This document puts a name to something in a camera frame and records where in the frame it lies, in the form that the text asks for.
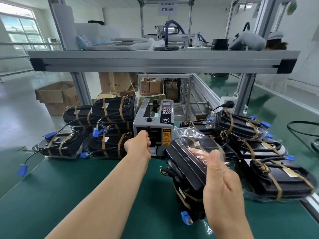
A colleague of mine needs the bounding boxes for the person's right hand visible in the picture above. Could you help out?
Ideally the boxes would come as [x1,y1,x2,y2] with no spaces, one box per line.
[191,148,246,223]

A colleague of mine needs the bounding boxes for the person's left hand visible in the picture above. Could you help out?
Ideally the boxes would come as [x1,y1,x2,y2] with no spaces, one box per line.
[124,130,151,161]

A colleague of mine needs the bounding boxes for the person's left forearm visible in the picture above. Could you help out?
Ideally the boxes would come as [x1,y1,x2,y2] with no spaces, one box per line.
[46,153,150,239]

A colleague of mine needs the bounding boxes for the person's right forearm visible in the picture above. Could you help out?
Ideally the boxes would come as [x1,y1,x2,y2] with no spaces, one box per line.
[208,213,255,239]

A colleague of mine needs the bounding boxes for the grey automatic tape dispenser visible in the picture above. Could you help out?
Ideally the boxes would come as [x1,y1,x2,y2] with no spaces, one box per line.
[133,93,174,158]

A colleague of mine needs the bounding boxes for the black taped lamp unit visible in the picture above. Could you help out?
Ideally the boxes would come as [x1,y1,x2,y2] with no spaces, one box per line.
[180,119,217,137]
[62,105,96,127]
[230,135,295,162]
[93,118,134,137]
[80,133,132,160]
[90,96,136,123]
[214,110,272,141]
[16,127,93,177]
[243,158,318,202]

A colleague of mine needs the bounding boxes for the small brown cardboard box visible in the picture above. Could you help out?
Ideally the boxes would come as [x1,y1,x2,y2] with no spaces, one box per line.
[141,79,163,95]

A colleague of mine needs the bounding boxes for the white power socket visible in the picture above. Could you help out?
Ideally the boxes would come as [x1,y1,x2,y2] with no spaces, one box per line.
[220,96,240,110]

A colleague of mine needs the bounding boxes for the tall brown cardboard box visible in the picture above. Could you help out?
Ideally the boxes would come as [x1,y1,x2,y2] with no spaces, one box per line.
[98,72,138,98]

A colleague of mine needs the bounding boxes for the crumpled clear plastic bag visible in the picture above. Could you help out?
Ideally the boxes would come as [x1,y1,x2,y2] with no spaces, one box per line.
[148,38,166,50]

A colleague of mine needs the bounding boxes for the open cardboard box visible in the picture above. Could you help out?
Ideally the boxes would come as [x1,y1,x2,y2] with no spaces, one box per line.
[35,81,81,116]

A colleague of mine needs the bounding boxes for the white flat trays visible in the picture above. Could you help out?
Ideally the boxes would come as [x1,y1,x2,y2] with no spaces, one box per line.
[87,38,151,51]

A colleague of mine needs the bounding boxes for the black round device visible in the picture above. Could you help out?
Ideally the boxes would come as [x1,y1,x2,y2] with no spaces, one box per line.
[211,38,229,50]

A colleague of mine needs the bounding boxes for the white paper label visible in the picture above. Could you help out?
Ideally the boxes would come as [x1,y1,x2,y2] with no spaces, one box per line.
[77,34,93,47]

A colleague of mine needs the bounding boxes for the translucent plastic bin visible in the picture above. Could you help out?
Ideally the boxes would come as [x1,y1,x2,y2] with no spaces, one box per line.
[74,22,121,45]

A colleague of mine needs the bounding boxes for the white hanging paper sign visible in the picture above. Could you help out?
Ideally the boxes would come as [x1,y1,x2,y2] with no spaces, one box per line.
[157,2,178,16]

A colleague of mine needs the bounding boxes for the white air conditioner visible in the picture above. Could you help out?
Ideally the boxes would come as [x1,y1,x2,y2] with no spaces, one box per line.
[47,37,62,50]

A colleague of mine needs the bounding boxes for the white upright panel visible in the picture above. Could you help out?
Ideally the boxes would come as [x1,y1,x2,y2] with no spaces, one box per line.
[51,3,80,51]

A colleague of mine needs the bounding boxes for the large window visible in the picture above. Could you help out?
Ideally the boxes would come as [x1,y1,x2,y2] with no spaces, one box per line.
[0,2,41,49]

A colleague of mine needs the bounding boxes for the aluminium workbench frame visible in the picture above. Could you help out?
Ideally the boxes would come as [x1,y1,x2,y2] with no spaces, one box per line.
[27,0,301,116]

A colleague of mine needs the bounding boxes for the black loose cable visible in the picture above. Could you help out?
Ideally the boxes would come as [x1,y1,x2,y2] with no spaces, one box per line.
[287,120,319,153]

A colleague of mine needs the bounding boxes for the blue flexible hose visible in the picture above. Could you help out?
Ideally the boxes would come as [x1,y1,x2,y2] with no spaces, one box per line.
[164,19,186,47]

